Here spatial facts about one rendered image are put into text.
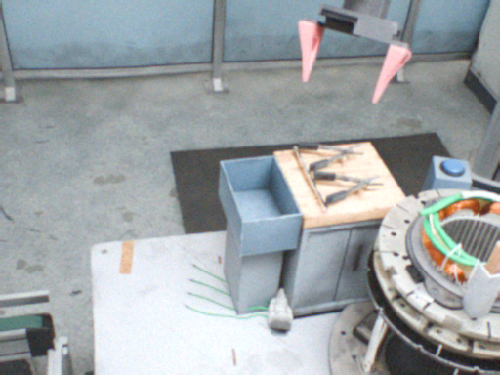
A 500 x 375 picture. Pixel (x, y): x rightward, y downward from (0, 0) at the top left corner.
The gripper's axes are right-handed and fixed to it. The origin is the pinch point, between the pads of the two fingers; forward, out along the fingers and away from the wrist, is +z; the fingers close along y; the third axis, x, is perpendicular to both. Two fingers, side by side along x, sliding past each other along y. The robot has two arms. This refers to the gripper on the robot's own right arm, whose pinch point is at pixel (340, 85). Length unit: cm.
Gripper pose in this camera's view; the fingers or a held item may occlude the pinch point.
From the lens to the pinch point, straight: 88.1
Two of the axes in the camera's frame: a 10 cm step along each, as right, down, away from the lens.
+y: 9.0, 3.3, -2.8
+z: -2.7, 9.3, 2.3
